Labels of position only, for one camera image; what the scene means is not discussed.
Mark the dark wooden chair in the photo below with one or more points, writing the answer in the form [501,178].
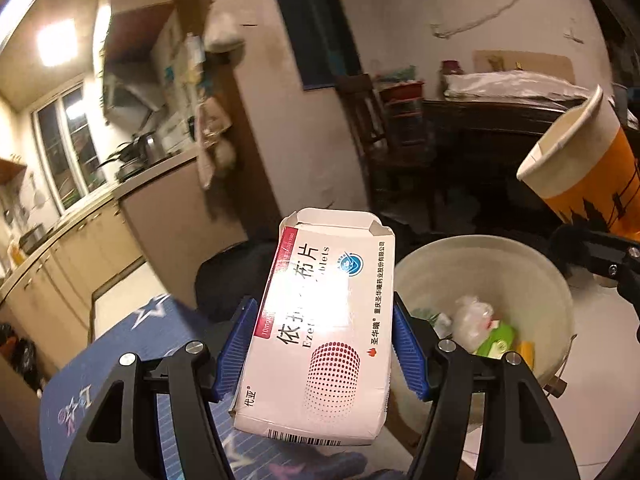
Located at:
[370,150]

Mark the white red medicine box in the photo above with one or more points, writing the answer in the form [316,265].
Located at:
[320,310]

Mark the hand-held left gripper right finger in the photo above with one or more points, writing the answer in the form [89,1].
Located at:
[410,355]

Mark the dark room window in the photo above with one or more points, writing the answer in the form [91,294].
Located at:
[315,25]

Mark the wall cabinet above range hood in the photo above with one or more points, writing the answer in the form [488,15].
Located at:
[150,10]

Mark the ceiling lamp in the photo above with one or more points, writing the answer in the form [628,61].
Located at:
[56,42]

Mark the orange white paper cup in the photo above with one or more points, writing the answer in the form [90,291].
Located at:
[575,160]

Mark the red plastic basket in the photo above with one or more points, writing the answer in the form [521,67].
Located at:
[402,95]

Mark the brown cardboard sheet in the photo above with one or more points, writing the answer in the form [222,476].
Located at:
[530,62]

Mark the beige lower kitchen cabinets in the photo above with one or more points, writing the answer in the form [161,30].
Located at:
[75,250]

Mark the white cloth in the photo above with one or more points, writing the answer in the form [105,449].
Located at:
[515,85]

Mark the range hood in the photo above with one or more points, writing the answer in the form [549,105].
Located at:
[130,92]

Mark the hanging white plastic bag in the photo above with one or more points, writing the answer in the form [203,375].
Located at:
[222,32]

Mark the clear plastic bag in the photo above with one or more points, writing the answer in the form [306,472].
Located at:
[472,322]

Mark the green snack packet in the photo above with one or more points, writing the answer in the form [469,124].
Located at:
[495,341]

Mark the dark wooden table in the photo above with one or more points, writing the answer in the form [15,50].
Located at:
[490,140]

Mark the black wok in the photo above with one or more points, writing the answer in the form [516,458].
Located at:
[130,157]

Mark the blue checkered star tablecloth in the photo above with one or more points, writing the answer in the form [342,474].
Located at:
[125,330]

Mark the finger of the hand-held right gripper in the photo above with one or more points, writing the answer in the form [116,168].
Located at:
[595,255]

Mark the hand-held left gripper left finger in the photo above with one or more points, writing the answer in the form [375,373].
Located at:
[235,350]

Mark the black garbage bag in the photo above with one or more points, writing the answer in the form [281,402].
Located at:
[17,360]

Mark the white plastic bucket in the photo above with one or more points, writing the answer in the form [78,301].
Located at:
[500,270]

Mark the kitchen window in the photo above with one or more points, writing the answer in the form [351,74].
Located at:
[67,150]

